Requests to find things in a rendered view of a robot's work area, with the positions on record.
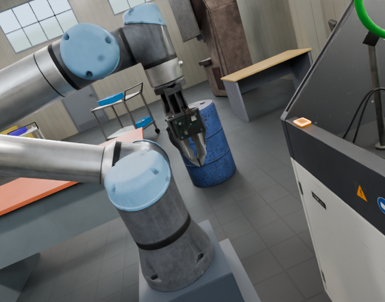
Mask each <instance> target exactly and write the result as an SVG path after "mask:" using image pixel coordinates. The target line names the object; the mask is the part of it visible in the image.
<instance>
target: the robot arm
mask: <svg viewBox="0 0 385 302"><path fill-rule="evenodd" d="M122 18H123V20H124V25H123V26H121V27H120V28H117V29H114V30H112V31H108V30H106V29H105V28H103V27H101V26H98V25H95V24H91V23H78V24H76V25H73V26H71V27H70V28H68V29H67V30H66V31H65V33H64V34H63V36H62V38H61V39H60V40H57V41H55V42H54V43H52V44H51V45H49V46H46V47H44V48H42V49H41V50H39V51H37V52H35V53H33V54H31V55H29V56H27V57H25V58H23V59H21V60H19V61H17V62H15V63H14V64H12V65H10V66H8V67H6V68H4V69H2V70H0V132H1V131H3V130H5V129H7V128H9V127H10V126H12V125H14V124H16V123H18V122H20V121H21V120H23V119H26V118H27V117H29V116H31V115H33V114H35V113H36V112H38V111H40V110H42V109H44V108H46V107H48V106H50V105H52V104H53V103H55V102H57V101H59V100H61V99H62V98H65V97H66V96H68V95H71V94H72V93H74V92H76V91H78V90H80V89H83V88H84V87H86V86H88V85H90V84H92V83H94V82H95V81H97V80H102V79H104V78H105V77H107V76H109V75H112V74H114V73H117V72H119V71H122V70H124V69H127V68H129V67H132V66H134V65H137V64H139V63H141V64H142V66H143V69H144V71H145V74H146V76H147V78H148V81H149V84H150V86H151V88H154V92H155V94H156V95H160V96H161V102H162V105H163V111H164V114H165V121H166V122H167V123H168V127H166V130H167V132H168V136H169V139H170V141H171V143H172V144H173V145H174V146H175V147H176V148H177V149H178V150H180V151H181V152H182V154H183V155H184V156H185V157H186V158H187V159H188V160H189V161H190V162H192V163H193V164H194V165H196V166H199V167H200V166H202V165H203V163H204V159H205V155H206V154H207V153H206V142H205V136H206V125H205V123H204V121H203V119H202V116H201V114H200V110H199V108H198V107H197V106H195V105H194V104H187V101H186V99H185V96H184V93H183V91H182V90H183V89H182V86H184V85H185V84H186V81H185V78H184V77H183V76H184V74H183V71H182V68H181V66H182V65H183V62H182V61H180V62H178V58H177V54H176V52H175V48H174V47H173V43H172V41H171V38H170V35H169V32H168V30H167V25H166V24H165V22H164V19H163V17H162V15H161V12H160V9H159V8H158V6H157V5H156V4H154V3H146V4H142V5H138V6H136V7H134V8H132V9H130V10H128V11H126V12H125V13H124V14H123V17H122ZM182 77H183V78H182ZM190 137H191V139H192V141H193V142H195V149H196V151H197V157H196V156H194V152H193V150H192V149H191V148H190V141H189V139H188V138H190ZM0 176H8V177H23V178H32V179H46V180H60V181H69V182H83V183H97V184H102V185H103V186H104V187H105V188H106V191H107V194H108V197H109V199H110V201H111V202H112V204H113V205H114V206H115V207H116V209H117V211H118V213H119V214H120V216H121V218H122V220H123V222H124V223H125V225H126V227H127V228H128V230H129V232H130V234H131V236H132V237H133V239H134V241H135V243H136V245H137V246H138V249H139V257H140V265H141V269H142V274H143V276H144V278H145V279H146V281H147V283H148V285H149V286H150V287H151V288H153V289H155V290H157V291H161V292H172V291H177V290H180V289H182V288H185V287H187V286H188V285H190V284H192V283H193V282H195V281H196V280H197V279H198V278H200V277H201V276H202V275H203V273H204V272H205V271H206V270H207V268H208V267H209V265H210V263H211V261H212V258H213V246H212V243H211V241H210V238H209V236H208V235H207V233H206V232H205V231H204V230H203V229H202V228H201V227H200V226H199V225H198V224H197V223H196V222H195V221H194V220H193V219H192V218H191V216H190V214H189V213H188V210H187V208H186V205H185V203H184V201H183V199H182V197H181V194H180V192H179V190H178V187H177V185H176V182H175V179H174V177H173V173H172V169H171V166H170V160H169V157H168V155H167V154H166V152H165V150H164V149H163V148H162V147H161V146H160V145H159V144H157V143H155V142H153V141H150V140H137V141H133V142H132V143H129V142H123V141H114V142H112V143H111V144H109V145H108V146H96V145H90V144H80V143H70V142H64V141H53V140H43V139H37V138H27V137H16V136H10V135H0Z"/></svg>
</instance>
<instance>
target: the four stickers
mask: <svg viewBox="0 0 385 302"><path fill-rule="evenodd" d="M353 182H354V187H355V191H356V195H357V196H358V197H360V198H361V199H363V200H364V201H366V202H367V203H368V197H367V194H366V188H365V187H364V186H362V185H361V184H359V183H357V182H356V181H354V180H353ZM376 196H377V203H378V209H379V210H380V211H381V212H383V213H384V214H385V199H384V198H383V197H381V196H379V195H378V194H376Z"/></svg>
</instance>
